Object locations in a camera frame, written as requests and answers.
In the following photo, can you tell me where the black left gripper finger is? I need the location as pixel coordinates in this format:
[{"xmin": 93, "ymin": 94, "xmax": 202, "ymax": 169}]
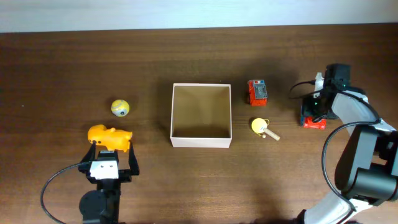
[
  {"xmin": 129, "ymin": 141, "xmax": 139, "ymax": 170},
  {"xmin": 80, "ymin": 141, "xmax": 96, "ymax": 163}
]

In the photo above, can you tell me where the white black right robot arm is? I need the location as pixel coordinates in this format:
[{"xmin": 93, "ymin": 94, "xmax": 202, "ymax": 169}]
[{"xmin": 297, "ymin": 87, "xmax": 397, "ymax": 223}]

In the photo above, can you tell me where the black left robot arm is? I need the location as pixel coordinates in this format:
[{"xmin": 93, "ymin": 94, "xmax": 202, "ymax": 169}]
[{"xmin": 78, "ymin": 142, "xmax": 140, "ymax": 223}]

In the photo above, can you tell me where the small red toy truck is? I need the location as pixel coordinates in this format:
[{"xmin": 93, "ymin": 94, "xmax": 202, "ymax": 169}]
[{"xmin": 248, "ymin": 80, "xmax": 268, "ymax": 106}]

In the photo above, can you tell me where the yellow ball wooden stick toy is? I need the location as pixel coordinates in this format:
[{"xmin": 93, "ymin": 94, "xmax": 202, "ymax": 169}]
[{"xmin": 251, "ymin": 118, "xmax": 280, "ymax": 141}]

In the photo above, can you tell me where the orange plastic toy animal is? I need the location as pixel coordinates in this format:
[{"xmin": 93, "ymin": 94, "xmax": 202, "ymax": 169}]
[{"xmin": 88, "ymin": 124, "xmax": 132, "ymax": 152}]

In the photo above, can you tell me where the red toy car grey top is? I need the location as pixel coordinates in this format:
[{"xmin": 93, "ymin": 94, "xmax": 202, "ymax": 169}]
[{"xmin": 300, "ymin": 105, "xmax": 326, "ymax": 130}]

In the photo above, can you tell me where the yellow grey toy ball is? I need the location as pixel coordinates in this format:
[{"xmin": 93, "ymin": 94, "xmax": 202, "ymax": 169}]
[{"xmin": 111, "ymin": 100, "xmax": 130, "ymax": 117}]

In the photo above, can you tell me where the pink open cardboard box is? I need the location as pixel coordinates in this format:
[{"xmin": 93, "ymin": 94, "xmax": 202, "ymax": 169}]
[{"xmin": 170, "ymin": 83, "xmax": 232, "ymax": 148}]

